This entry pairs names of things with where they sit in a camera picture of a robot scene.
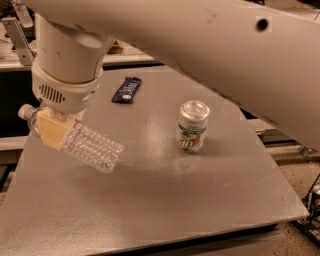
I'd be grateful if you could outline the clear plastic water bottle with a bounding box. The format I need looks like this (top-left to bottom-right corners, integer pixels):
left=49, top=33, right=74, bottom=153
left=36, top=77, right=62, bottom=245
left=18, top=104, right=124, bottom=173

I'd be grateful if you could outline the background water bottle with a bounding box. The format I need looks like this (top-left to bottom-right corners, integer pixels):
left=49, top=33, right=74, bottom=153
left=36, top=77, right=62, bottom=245
left=12, top=0, right=33, bottom=28

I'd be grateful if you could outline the dark blue snack wrapper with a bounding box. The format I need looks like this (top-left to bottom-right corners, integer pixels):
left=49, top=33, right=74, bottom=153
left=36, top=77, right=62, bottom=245
left=112, top=77, right=142, bottom=104

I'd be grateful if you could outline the black wire basket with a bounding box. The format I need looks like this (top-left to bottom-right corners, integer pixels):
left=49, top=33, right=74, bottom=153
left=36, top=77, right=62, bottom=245
left=292, top=174, right=320, bottom=249

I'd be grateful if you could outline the aluminium guard rail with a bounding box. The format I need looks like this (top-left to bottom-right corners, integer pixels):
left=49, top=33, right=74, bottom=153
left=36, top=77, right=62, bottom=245
left=0, top=54, right=159, bottom=72

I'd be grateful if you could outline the green white soda can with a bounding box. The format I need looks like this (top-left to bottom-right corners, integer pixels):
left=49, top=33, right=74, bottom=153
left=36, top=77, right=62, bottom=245
left=178, top=100, right=210, bottom=153

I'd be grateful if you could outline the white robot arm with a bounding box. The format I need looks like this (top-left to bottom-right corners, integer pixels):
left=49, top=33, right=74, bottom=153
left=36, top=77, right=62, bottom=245
left=25, top=0, right=320, bottom=149

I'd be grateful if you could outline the left metal rail bracket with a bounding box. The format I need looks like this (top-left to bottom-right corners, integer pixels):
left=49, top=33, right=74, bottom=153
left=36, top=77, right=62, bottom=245
left=1, top=17, right=35, bottom=66

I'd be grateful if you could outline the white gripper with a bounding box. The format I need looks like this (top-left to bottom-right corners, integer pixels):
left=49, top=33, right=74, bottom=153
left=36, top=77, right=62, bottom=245
left=31, top=63, right=102, bottom=151

